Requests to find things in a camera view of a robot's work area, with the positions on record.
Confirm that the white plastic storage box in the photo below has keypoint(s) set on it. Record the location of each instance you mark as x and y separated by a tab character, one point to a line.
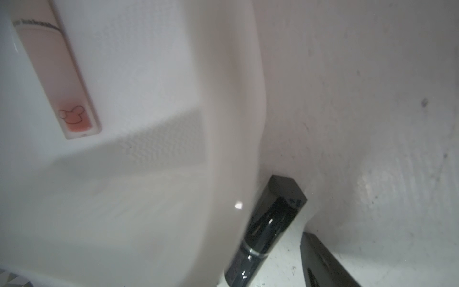
162	195

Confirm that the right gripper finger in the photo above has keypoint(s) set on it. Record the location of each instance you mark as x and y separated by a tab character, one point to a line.
321	268

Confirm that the black lipstick silver band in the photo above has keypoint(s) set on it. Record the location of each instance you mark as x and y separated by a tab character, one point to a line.
280	202

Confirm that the pink lip gloss tube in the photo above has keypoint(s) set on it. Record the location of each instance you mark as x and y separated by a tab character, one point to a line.
42	37

